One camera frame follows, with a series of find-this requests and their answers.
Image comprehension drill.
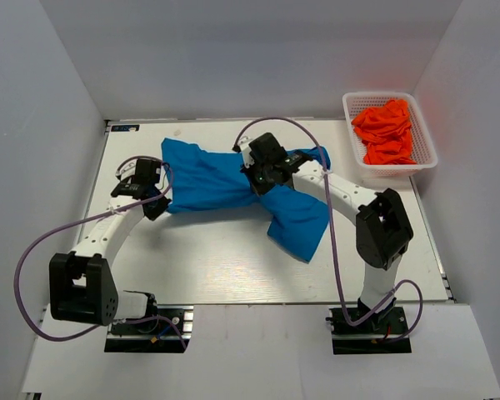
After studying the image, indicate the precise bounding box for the orange t shirt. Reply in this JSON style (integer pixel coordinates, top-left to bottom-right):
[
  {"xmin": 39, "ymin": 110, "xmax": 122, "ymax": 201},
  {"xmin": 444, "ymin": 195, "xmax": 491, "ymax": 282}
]
[{"xmin": 351, "ymin": 99, "xmax": 416, "ymax": 165}]

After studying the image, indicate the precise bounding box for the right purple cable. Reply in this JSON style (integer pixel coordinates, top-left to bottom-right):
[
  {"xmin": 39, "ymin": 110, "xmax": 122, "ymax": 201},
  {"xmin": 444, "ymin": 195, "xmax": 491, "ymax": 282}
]
[{"xmin": 232, "ymin": 117, "xmax": 424, "ymax": 345}]

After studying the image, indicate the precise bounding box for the blue t shirt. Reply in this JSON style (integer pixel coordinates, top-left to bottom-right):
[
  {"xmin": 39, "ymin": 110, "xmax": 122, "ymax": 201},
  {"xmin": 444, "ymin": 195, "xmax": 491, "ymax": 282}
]
[{"xmin": 161, "ymin": 138, "xmax": 329, "ymax": 263}]

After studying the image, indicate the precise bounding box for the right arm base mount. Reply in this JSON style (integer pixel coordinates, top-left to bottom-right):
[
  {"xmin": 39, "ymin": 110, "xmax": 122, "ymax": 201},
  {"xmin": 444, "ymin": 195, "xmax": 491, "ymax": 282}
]
[{"xmin": 326, "ymin": 307, "xmax": 412, "ymax": 355}]

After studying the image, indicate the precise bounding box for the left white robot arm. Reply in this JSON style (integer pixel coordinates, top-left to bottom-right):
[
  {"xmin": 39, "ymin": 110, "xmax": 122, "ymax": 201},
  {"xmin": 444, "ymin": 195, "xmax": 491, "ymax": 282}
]
[{"xmin": 49, "ymin": 157, "xmax": 171, "ymax": 333}]

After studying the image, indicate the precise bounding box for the blue table label sticker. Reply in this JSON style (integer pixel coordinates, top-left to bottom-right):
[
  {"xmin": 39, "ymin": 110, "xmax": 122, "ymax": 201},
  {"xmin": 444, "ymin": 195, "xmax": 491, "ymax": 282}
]
[{"xmin": 110, "ymin": 124, "xmax": 140, "ymax": 133}]

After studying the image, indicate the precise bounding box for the purple cable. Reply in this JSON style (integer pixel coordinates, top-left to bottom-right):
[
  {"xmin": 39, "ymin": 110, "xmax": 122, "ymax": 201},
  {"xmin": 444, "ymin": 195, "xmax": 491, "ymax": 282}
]
[
  {"xmin": 232, "ymin": 117, "xmax": 424, "ymax": 345},
  {"xmin": 13, "ymin": 156, "xmax": 188, "ymax": 352}
]

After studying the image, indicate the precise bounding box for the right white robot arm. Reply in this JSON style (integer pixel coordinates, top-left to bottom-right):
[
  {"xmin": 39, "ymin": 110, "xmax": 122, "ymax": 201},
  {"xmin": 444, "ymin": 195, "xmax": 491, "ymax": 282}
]
[{"xmin": 233, "ymin": 132, "xmax": 413, "ymax": 333}]

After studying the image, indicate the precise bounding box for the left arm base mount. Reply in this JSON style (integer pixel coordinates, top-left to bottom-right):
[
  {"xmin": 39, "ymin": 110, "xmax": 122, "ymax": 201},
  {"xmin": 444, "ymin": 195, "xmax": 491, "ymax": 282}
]
[{"xmin": 104, "ymin": 306, "xmax": 194, "ymax": 354}]

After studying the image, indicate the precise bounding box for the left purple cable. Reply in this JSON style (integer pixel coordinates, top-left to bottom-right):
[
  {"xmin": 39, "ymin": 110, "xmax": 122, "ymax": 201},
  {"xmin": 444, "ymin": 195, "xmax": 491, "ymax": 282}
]
[{"xmin": 13, "ymin": 156, "xmax": 188, "ymax": 352}]

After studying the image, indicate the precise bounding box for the white plastic basket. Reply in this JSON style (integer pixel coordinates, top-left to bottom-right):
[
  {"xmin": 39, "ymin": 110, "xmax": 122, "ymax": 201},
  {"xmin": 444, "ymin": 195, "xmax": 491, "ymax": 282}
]
[{"xmin": 342, "ymin": 92, "xmax": 438, "ymax": 178}]

